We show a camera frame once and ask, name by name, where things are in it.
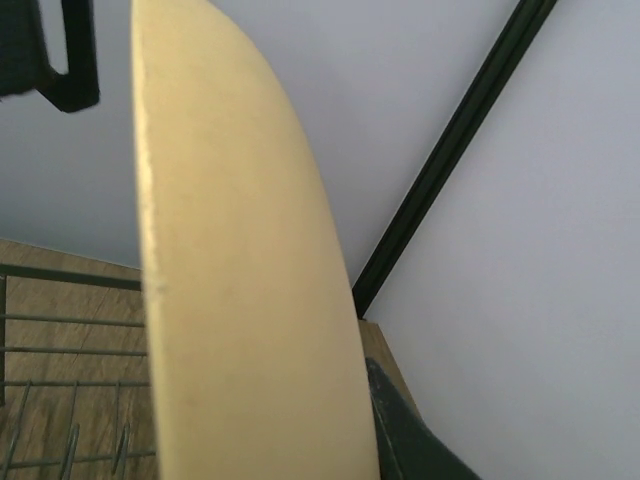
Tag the orange plate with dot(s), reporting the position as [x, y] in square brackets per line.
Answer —
[256, 360]

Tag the black aluminium frame post right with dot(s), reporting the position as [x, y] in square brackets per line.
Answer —
[505, 55]

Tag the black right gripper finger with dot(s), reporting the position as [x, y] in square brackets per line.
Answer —
[407, 449]

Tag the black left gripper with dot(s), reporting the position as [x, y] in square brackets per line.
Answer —
[25, 64]

